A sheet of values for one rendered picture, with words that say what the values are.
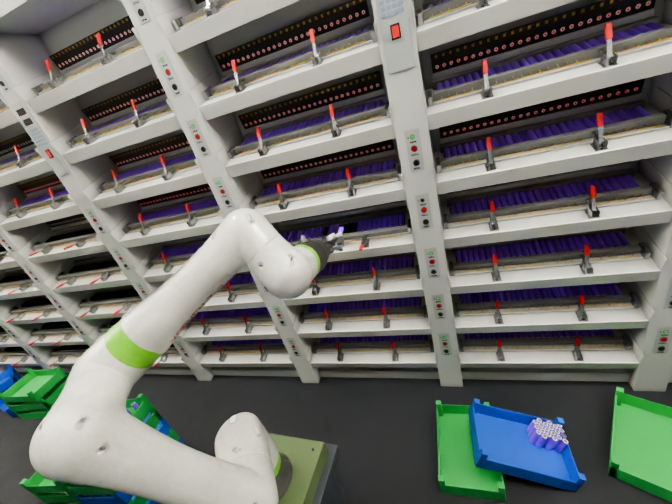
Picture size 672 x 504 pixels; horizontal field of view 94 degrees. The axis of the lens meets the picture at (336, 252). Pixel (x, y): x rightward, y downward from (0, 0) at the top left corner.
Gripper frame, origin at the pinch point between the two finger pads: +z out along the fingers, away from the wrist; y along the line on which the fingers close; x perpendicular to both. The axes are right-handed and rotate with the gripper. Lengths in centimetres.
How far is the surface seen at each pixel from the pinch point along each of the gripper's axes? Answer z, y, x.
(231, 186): 7.1, 38.0, -23.3
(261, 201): 16.4, 32.9, -15.8
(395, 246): 16.1, -16.2, 8.7
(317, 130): 10.5, 2.3, -34.9
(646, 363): 32, -95, 66
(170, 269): 18, 91, 7
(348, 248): 17.2, 1.6, 7.5
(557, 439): 9, -61, 80
